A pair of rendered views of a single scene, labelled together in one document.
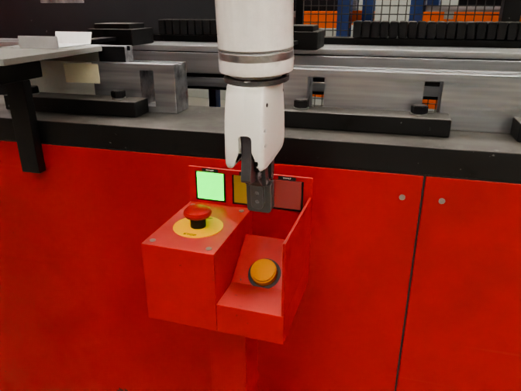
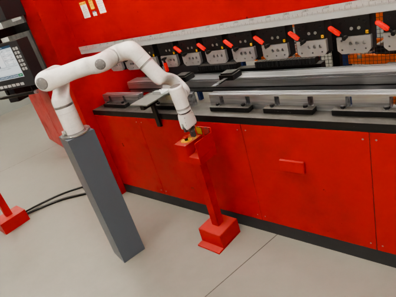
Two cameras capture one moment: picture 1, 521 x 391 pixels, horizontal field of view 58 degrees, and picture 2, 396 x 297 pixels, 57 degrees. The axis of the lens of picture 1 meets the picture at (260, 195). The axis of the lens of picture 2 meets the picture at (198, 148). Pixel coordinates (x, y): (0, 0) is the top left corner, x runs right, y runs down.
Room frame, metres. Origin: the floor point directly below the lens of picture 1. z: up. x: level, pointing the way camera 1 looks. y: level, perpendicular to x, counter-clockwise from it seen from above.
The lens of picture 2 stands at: (-1.16, -1.06, 1.68)
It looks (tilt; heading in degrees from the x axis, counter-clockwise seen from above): 25 degrees down; 31
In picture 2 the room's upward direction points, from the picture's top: 17 degrees counter-clockwise
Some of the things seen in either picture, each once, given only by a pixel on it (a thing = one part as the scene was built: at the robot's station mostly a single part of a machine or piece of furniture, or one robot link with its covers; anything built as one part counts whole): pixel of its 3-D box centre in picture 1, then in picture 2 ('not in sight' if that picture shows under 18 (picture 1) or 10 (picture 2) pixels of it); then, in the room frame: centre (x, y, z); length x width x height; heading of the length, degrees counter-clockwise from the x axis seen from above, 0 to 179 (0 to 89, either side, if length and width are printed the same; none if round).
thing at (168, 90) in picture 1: (96, 83); (174, 99); (1.01, 0.35, 0.92); 0.39 x 0.06 x 0.10; 75
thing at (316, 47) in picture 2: not in sight; (313, 37); (0.71, -0.73, 1.26); 0.15 x 0.09 x 0.17; 75
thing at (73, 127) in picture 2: not in sight; (69, 119); (0.36, 0.71, 1.09); 0.19 x 0.19 x 0.18
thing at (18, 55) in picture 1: (16, 53); (151, 98); (0.88, 0.44, 1.00); 0.26 x 0.18 x 0.01; 165
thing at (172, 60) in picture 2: not in sight; (171, 53); (0.98, 0.23, 1.26); 0.15 x 0.09 x 0.17; 75
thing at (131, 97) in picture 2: not in sight; (123, 98); (1.17, 0.93, 0.92); 0.50 x 0.06 x 0.10; 75
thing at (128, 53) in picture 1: (85, 52); not in sight; (1.01, 0.36, 0.98); 0.20 x 0.03 x 0.03; 75
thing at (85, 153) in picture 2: not in sight; (105, 196); (0.36, 0.71, 0.50); 0.18 x 0.18 x 1.00; 63
